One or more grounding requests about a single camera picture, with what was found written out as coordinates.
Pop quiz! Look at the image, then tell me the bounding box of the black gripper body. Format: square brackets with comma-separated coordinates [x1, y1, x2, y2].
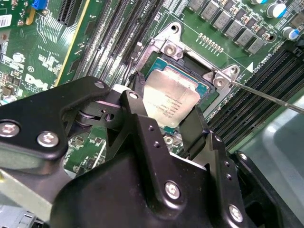
[51, 152, 228, 228]

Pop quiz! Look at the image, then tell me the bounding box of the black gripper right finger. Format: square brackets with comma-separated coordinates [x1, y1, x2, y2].
[180, 105, 283, 228]

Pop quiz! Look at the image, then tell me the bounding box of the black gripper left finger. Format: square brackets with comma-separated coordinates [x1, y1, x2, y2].
[0, 72, 187, 213]

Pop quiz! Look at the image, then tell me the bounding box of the silver CPU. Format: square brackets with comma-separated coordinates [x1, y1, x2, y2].
[142, 57, 211, 135]

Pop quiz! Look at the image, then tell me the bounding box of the thin metal locking lever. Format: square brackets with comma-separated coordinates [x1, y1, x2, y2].
[229, 79, 304, 112]

